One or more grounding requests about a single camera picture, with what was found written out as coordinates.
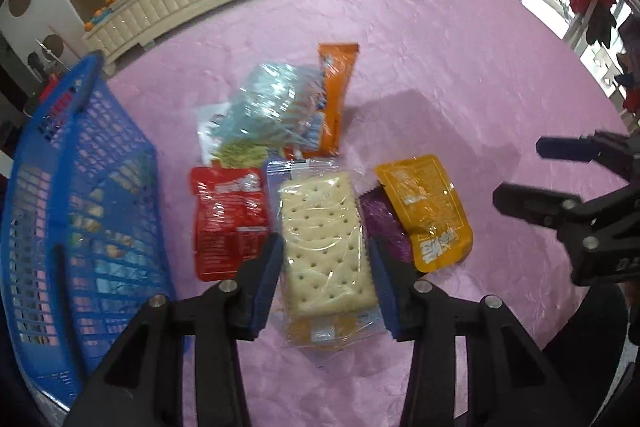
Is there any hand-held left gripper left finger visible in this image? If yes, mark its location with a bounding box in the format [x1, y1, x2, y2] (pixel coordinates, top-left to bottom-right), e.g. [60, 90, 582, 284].
[65, 232, 286, 427]

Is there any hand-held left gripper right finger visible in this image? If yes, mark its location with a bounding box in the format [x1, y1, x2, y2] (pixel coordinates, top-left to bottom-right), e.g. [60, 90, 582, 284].
[367, 237, 583, 427]

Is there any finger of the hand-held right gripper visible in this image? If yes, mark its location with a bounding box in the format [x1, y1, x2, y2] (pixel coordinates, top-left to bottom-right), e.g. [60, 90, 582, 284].
[536, 132, 640, 180]
[492, 179, 640, 239]

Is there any clear cracker packet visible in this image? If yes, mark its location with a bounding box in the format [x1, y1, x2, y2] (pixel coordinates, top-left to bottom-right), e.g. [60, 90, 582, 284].
[264, 158, 383, 350]

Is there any purple snack packet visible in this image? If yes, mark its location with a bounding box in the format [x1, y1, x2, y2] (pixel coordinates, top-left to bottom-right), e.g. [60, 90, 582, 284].
[360, 187, 416, 265]

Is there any yellow snack packet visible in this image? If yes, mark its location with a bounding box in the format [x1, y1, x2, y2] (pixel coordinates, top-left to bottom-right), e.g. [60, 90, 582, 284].
[375, 154, 473, 273]

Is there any orange snack packet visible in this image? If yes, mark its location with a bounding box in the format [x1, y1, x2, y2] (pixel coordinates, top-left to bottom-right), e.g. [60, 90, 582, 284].
[300, 43, 360, 158]

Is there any blue plastic basket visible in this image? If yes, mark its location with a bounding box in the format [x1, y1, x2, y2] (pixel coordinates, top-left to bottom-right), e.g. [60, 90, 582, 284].
[0, 51, 176, 413]

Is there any red snack packet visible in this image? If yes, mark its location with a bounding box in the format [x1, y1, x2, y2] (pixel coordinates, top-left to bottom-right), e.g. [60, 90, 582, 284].
[189, 166, 273, 283]

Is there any person's leg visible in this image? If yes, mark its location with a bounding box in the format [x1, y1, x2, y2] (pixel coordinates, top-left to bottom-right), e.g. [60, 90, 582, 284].
[542, 282, 631, 427]

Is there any white green snack packet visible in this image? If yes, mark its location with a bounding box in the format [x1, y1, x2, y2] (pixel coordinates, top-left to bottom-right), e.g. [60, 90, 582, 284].
[196, 103, 281, 168]

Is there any clear light-blue snack bag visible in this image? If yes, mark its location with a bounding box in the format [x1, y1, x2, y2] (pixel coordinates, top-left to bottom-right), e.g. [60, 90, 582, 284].
[215, 63, 328, 158]

